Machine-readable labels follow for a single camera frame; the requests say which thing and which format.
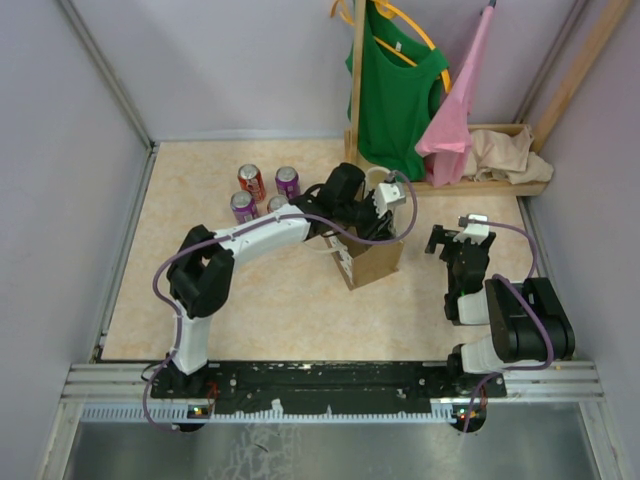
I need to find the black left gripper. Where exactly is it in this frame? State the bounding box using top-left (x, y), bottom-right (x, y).
top-left (335, 189), bottom-right (393, 243)

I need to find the purple soda can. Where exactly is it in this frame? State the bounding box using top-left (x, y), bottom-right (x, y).
top-left (230, 190), bottom-right (259, 225)
top-left (275, 166), bottom-right (301, 199)

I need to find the red soda can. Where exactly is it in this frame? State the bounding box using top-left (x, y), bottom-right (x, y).
top-left (267, 195), bottom-right (288, 213)

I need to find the red cola can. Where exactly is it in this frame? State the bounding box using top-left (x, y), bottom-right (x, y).
top-left (237, 164), bottom-right (266, 203)

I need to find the purple soda can front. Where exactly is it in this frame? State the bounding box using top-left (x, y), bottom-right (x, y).
top-left (230, 190), bottom-right (259, 225)

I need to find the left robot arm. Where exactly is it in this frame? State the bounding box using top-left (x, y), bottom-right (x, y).
top-left (167, 163), bottom-right (406, 397)

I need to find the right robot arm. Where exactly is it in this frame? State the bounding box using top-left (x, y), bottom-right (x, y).
top-left (425, 221), bottom-right (576, 396)

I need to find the brown canvas tote bag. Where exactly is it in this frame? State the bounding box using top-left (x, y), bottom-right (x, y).
top-left (299, 166), bottom-right (407, 292)

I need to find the beige crumpled cloth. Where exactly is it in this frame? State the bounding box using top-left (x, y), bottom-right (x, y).
top-left (463, 126), bottom-right (554, 185)

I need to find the pink shirt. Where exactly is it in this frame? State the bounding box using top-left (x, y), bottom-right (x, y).
top-left (415, 1), bottom-right (496, 187)

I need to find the green tank top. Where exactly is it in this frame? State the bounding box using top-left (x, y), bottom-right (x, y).
top-left (358, 1), bottom-right (449, 181)

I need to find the yellow clothes hanger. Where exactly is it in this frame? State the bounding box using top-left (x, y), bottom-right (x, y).
top-left (329, 0), bottom-right (453, 94)

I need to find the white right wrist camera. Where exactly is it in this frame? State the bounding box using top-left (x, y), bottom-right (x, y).
top-left (454, 214), bottom-right (490, 245)

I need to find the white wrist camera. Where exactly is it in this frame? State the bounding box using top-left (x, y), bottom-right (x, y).
top-left (454, 214), bottom-right (490, 245)
top-left (373, 182), bottom-right (406, 218)

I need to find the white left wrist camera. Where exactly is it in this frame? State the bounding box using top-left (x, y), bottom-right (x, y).
top-left (373, 182), bottom-right (406, 218)

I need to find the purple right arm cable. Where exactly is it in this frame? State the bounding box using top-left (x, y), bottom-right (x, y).
top-left (462, 215), bottom-right (556, 435)

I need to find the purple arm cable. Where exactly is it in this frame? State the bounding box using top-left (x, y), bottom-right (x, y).
top-left (462, 215), bottom-right (556, 435)
top-left (142, 170), bottom-right (419, 432)

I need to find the aluminium rail frame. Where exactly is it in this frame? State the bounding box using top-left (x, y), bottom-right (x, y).
top-left (62, 361), bottom-right (605, 403)

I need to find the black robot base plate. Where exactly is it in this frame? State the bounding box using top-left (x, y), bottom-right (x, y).
top-left (151, 361), bottom-right (483, 415)

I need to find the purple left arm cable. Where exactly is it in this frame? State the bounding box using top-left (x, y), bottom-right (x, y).
top-left (142, 170), bottom-right (419, 432)

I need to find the white cable duct strip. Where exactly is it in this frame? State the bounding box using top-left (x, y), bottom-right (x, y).
top-left (80, 401), bottom-right (458, 425)

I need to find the wooden clothes rack frame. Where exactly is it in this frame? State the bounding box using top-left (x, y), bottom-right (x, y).
top-left (330, 0), bottom-right (633, 197)

